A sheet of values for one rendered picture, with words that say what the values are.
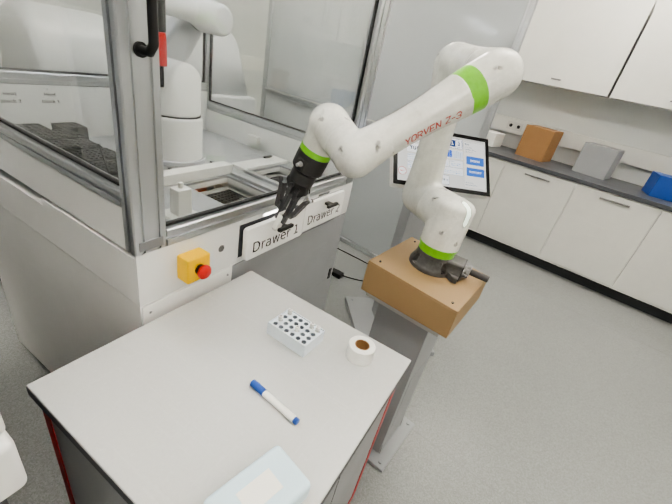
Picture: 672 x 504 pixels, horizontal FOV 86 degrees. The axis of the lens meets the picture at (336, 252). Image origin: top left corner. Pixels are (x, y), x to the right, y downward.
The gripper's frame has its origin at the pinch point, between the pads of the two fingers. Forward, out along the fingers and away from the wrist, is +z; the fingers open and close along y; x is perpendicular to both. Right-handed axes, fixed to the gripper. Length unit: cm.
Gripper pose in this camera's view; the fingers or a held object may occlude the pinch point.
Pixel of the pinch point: (279, 220)
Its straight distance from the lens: 116.5
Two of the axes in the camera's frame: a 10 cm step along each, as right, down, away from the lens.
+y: 7.2, 6.7, -2.0
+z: -4.6, 6.7, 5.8
